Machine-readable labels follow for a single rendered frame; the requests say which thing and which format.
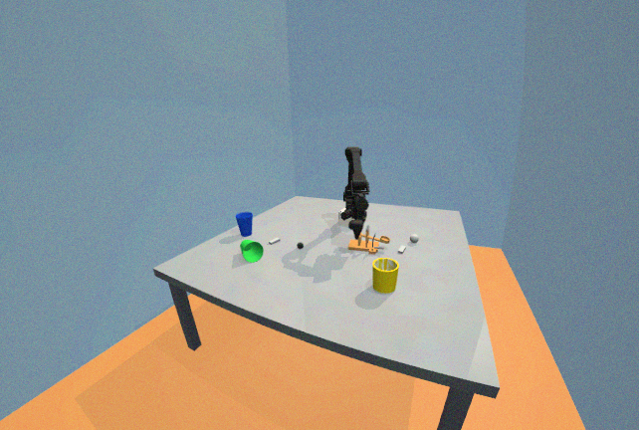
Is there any green cup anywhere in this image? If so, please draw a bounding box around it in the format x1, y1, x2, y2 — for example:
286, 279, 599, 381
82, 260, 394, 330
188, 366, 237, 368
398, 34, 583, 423
240, 240, 264, 263

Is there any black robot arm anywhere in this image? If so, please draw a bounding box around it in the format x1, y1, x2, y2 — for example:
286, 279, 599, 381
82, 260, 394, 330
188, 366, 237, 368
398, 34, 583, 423
340, 146, 370, 221

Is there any blue cup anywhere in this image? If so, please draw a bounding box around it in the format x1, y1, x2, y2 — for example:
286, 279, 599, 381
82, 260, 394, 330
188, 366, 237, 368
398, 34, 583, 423
235, 213, 253, 237

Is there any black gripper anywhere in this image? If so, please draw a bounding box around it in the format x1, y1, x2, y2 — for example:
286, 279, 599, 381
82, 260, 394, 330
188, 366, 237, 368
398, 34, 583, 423
348, 205, 367, 240

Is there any yellow open cylinder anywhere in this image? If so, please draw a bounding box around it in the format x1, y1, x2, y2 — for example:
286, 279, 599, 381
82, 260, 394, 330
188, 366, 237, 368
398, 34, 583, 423
372, 258, 399, 296

